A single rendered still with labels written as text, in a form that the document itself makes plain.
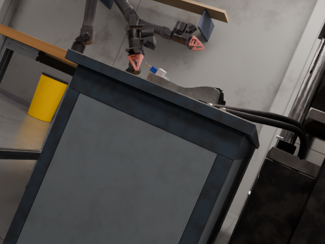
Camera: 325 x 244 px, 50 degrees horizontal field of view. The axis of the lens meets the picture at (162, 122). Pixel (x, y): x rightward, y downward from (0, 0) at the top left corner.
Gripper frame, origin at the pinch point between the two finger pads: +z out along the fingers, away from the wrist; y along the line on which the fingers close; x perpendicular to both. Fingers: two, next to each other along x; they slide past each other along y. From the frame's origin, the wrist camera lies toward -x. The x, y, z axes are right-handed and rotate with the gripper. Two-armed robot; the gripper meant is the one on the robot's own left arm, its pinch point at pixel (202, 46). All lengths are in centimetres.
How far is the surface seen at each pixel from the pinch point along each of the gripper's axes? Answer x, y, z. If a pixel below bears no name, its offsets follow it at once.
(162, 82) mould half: 33, -38, 2
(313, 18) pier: -119, 204, 35
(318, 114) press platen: 15, -16, 76
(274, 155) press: 43, -27, 66
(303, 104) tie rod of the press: 15, -22, 68
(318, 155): 31, 21, 87
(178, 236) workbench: 80, -96, 52
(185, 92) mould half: 33, -37, 15
